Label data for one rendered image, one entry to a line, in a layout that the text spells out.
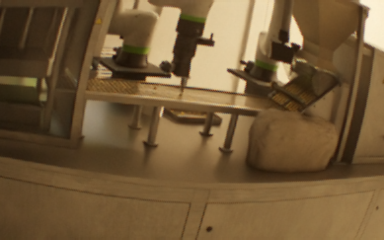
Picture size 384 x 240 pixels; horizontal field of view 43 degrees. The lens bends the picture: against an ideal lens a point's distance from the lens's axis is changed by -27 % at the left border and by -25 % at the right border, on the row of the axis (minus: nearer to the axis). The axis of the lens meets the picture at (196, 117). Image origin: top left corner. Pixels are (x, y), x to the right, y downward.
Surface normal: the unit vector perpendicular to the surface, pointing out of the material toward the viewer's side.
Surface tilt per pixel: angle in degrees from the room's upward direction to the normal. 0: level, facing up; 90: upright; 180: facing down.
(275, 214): 90
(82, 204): 90
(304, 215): 90
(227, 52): 90
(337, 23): 114
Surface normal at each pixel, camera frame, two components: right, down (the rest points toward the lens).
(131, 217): 0.41, 0.32
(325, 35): 0.29, 0.67
